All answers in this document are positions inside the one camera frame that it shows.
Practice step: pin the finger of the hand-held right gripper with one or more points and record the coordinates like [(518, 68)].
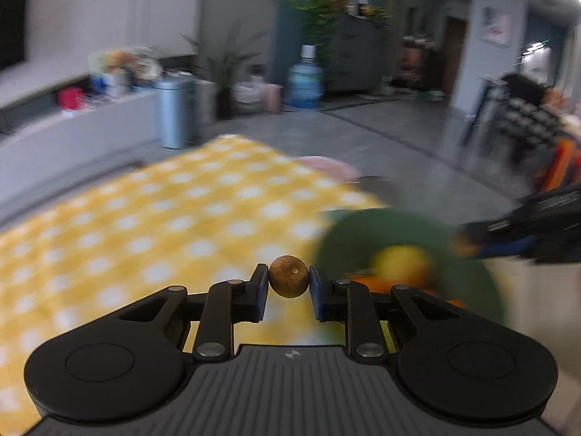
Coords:
[(504, 240)]

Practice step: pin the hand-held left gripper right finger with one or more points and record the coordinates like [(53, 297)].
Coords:
[(317, 295)]

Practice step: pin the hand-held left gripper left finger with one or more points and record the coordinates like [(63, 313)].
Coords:
[(259, 293)]

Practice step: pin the green colander bowl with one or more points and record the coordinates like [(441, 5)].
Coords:
[(363, 240)]

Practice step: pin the yellow-green pear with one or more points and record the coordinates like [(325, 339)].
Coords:
[(401, 263)]

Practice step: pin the dark storage rack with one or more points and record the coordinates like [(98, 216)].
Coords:
[(517, 122)]

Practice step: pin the pink round cushion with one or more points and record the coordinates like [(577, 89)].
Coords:
[(329, 168)]

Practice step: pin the yellow checked tablecloth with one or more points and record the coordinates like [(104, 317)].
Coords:
[(113, 236)]

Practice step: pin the brown wooden door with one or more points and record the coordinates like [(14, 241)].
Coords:
[(455, 57)]

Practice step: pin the small pink appliance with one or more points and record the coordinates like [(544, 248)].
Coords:
[(274, 97)]

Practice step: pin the cluttered wooden shelf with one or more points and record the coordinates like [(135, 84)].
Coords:
[(415, 66)]

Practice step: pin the white plastic bag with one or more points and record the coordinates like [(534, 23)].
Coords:
[(249, 96)]

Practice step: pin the blue-grey metal trash can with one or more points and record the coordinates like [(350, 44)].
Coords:
[(174, 113)]

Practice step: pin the blue water jug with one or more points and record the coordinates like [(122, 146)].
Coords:
[(305, 84)]

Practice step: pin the long-leaf potted plant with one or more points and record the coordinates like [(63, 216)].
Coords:
[(224, 68)]

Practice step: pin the grey dresser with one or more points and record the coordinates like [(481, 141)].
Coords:
[(356, 54)]

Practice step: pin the white media console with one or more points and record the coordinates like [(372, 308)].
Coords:
[(68, 141)]

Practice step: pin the illustrated picture board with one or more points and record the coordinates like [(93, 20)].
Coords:
[(147, 61)]

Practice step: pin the teddy bear bouquet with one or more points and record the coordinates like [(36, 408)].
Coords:
[(119, 70)]

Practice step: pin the red box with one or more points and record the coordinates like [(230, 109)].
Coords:
[(71, 99)]

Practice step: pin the bottles on dresser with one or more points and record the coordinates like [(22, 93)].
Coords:
[(358, 2)]

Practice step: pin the green ivy plant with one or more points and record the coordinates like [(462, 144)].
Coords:
[(320, 9)]

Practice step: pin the framed wall picture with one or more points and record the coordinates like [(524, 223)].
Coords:
[(497, 27)]

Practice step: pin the black wall television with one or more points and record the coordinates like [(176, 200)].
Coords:
[(11, 13)]

